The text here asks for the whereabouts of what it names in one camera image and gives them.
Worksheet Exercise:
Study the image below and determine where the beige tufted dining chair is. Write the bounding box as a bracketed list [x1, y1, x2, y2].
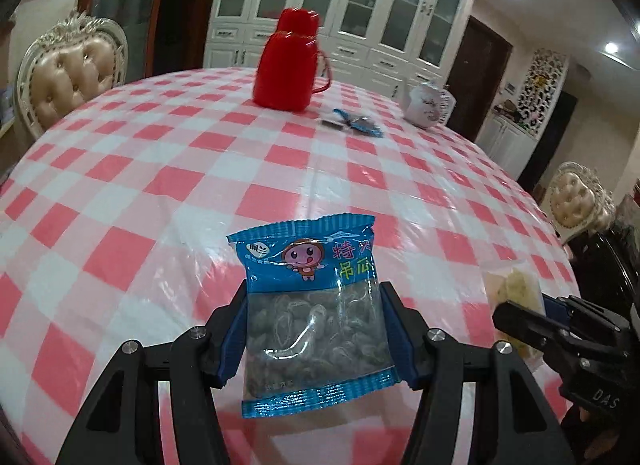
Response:
[547, 161, 618, 246]
[15, 10, 129, 138]

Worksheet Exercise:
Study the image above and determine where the small blue snack packet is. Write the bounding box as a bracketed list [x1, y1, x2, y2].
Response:
[332, 107, 383, 138]

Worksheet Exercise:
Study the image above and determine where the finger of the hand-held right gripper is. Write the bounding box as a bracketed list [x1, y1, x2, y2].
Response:
[492, 299, 571, 356]
[542, 294, 633, 338]

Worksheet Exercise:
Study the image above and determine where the wood-framed glass door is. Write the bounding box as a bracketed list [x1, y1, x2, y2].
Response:
[80, 0, 231, 78]

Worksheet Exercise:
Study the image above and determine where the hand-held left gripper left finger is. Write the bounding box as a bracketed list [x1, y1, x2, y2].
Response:
[55, 282, 249, 465]

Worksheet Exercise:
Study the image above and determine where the white glass-door cabinet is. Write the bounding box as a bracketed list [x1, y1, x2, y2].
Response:
[202, 0, 476, 100]

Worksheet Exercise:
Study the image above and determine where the blue snack packet with window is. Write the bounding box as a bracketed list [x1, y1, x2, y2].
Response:
[226, 213, 398, 419]

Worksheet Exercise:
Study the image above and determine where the black glossy furniture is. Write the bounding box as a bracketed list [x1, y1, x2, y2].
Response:
[565, 225, 640, 306]

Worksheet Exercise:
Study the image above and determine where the pale yellow snack packet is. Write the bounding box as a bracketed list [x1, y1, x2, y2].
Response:
[482, 267, 546, 361]

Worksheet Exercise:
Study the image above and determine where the white cabinet with patterned panel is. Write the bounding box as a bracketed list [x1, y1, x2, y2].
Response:
[487, 47, 571, 186]

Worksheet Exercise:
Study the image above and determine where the red thermos jug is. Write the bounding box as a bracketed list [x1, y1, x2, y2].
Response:
[251, 7, 335, 112]

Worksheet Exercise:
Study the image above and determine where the pink checkered tablecloth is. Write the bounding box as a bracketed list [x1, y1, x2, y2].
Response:
[0, 65, 583, 465]

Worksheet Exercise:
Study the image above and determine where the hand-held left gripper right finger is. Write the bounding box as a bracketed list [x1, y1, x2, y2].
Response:
[381, 282, 578, 465]

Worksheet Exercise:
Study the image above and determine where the dark wooden door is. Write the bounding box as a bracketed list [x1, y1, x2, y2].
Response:
[445, 15, 513, 143]

